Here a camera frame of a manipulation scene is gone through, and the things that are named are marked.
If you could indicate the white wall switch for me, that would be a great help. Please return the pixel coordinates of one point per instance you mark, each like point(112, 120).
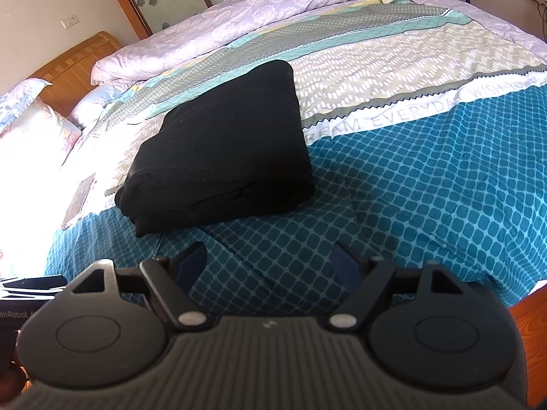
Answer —
point(70, 21)

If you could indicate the wooden bed frame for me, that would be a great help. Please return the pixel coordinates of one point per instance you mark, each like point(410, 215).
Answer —
point(530, 315)

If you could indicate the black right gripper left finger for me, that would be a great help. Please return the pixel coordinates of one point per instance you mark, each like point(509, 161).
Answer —
point(168, 282)

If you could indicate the wooden headboard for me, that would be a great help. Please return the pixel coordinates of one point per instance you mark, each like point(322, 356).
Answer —
point(70, 73)

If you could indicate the lilac floral duvet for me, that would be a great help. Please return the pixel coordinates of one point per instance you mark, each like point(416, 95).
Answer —
point(232, 19)

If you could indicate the patterned quilt bedspread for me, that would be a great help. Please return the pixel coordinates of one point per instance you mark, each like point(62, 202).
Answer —
point(426, 126)

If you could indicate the black pants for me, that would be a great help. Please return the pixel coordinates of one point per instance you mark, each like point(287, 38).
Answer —
point(236, 151)

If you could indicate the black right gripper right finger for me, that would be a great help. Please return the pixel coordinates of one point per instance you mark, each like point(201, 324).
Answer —
point(367, 282)

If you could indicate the small lilac blue pillow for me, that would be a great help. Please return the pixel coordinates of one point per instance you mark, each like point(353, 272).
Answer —
point(88, 110)

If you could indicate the pastel floral pillow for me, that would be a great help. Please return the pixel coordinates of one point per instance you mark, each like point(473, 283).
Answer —
point(39, 139)

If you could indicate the blue floral pillow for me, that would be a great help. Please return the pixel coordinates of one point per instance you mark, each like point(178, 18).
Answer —
point(15, 102)

